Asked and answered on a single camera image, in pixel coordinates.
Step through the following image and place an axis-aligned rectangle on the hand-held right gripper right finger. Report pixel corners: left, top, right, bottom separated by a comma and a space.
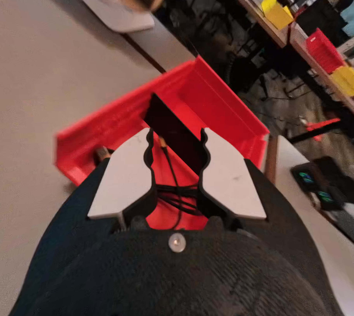
197, 128, 267, 221

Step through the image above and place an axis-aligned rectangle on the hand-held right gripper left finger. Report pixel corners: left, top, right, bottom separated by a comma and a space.
87, 127, 158, 229

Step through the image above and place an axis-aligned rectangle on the black cable with orange plug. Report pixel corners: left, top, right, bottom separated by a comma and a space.
158, 136, 183, 230

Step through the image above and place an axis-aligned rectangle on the red plastic bin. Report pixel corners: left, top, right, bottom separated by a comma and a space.
306, 28, 347, 74
55, 56, 270, 231

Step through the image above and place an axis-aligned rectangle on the grey desk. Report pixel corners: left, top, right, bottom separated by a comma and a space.
0, 0, 278, 316
277, 135, 354, 316

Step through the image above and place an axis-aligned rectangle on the black digital display box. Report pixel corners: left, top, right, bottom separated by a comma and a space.
290, 162, 318, 193
311, 157, 350, 211

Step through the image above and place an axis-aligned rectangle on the black bin divider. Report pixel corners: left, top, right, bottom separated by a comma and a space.
143, 94, 208, 176

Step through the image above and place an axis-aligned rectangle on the yellow plastic bin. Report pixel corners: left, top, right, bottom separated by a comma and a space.
330, 66, 354, 97
261, 0, 294, 30

